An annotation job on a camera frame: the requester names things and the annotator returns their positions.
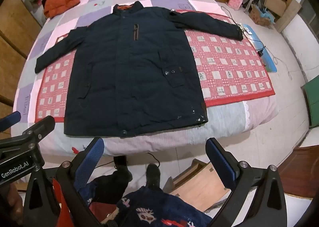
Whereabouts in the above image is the black cable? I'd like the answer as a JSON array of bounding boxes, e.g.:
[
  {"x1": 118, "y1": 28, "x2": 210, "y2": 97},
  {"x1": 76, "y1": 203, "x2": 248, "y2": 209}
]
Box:
[{"x1": 221, "y1": 5, "x2": 267, "y2": 58}]

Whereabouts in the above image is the brown wooden door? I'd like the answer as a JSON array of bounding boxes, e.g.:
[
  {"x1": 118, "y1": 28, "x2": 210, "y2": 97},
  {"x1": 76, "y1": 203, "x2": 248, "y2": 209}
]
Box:
[{"x1": 277, "y1": 145, "x2": 319, "y2": 200}]

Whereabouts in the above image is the small cardboard box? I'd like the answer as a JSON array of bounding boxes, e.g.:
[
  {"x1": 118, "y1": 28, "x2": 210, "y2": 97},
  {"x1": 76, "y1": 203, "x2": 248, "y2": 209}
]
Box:
[{"x1": 249, "y1": 4, "x2": 275, "y2": 27}]

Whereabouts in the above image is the window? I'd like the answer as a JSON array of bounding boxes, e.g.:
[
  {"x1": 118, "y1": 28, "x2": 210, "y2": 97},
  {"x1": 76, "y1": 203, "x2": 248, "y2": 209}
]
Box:
[{"x1": 300, "y1": 0, "x2": 319, "y2": 29}]

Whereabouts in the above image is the person's left hand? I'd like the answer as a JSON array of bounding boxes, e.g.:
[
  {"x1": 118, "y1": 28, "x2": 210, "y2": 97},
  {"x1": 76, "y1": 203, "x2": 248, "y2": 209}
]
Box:
[{"x1": 0, "y1": 185, "x2": 24, "y2": 227}]

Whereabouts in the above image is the large cardboard box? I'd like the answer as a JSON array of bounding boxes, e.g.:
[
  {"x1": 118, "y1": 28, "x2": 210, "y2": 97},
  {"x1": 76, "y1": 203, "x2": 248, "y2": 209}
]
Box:
[{"x1": 264, "y1": 0, "x2": 302, "y2": 33}]

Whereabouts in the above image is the pink bag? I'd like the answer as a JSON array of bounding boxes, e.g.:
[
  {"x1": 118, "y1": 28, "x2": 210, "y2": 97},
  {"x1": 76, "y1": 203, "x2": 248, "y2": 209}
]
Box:
[{"x1": 228, "y1": 0, "x2": 245, "y2": 9}]

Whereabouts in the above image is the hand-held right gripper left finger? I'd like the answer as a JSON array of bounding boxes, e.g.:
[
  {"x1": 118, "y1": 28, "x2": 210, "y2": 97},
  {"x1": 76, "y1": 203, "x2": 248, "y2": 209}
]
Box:
[{"x1": 22, "y1": 137, "x2": 115, "y2": 227}]

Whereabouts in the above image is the blue mat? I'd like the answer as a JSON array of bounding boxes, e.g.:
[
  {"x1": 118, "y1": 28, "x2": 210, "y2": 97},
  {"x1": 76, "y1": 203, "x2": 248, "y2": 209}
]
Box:
[{"x1": 245, "y1": 24, "x2": 278, "y2": 73}]

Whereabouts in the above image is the person's patterned navy sweater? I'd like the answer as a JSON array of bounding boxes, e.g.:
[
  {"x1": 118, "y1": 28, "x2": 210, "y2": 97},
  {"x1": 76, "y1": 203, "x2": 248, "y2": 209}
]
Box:
[{"x1": 80, "y1": 182, "x2": 212, "y2": 227}]

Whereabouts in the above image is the person's right black shoe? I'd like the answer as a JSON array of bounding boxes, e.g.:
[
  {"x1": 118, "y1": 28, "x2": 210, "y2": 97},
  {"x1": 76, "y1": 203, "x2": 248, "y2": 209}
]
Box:
[{"x1": 146, "y1": 163, "x2": 161, "y2": 191}]

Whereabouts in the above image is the red checkered blanket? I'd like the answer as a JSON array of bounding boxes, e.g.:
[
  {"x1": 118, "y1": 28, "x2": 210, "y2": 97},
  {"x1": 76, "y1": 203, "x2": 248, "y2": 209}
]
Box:
[{"x1": 34, "y1": 9, "x2": 276, "y2": 123}]

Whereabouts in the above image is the dark navy padded jacket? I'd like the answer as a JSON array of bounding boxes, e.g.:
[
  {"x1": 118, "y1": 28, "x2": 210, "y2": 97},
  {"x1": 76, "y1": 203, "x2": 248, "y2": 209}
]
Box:
[{"x1": 34, "y1": 1, "x2": 244, "y2": 138}]

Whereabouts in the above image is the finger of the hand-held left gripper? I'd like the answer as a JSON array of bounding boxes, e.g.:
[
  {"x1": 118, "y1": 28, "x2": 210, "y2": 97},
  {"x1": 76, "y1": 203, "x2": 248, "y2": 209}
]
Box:
[
  {"x1": 22, "y1": 115, "x2": 56, "y2": 141},
  {"x1": 0, "y1": 111, "x2": 22, "y2": 133}
]

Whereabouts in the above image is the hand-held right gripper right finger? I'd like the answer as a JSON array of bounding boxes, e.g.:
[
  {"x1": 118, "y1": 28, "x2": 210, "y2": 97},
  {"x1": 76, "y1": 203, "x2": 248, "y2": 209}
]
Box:
[{"x1": 205, "y1": 137, "x2": 287, "y2": 227}]

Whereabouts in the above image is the red cloth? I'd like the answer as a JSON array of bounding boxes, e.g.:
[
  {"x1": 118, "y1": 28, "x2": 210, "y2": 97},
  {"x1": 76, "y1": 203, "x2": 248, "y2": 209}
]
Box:
[{"x1": 52, "y1": 177, "x2": 117, "y2": 227}]

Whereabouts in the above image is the wooden drawer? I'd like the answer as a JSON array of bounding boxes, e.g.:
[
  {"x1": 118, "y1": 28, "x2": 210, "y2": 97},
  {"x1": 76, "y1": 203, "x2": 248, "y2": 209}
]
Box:
[{"x1": 163, "y1": 158, "x2": 232, "y2": 212}]

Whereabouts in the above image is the green cabinet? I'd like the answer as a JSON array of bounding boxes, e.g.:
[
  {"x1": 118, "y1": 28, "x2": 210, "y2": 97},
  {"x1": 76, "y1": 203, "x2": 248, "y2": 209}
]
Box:
[{"x1": 301, "y1": 75, "x2": 319, "y2": 128}]

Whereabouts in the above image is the wooden wardrobe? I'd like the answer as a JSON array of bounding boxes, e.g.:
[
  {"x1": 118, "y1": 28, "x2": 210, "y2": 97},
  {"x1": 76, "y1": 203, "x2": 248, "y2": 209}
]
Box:
[{"x1": 0, "y1": 0, "x2": 43, "y2": 108}]

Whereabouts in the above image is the white cable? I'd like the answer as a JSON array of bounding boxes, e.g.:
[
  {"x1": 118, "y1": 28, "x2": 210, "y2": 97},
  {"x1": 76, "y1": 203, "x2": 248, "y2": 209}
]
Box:
[{"x1": 271, "y1": 56, "x2": 294, "y2": 78}]

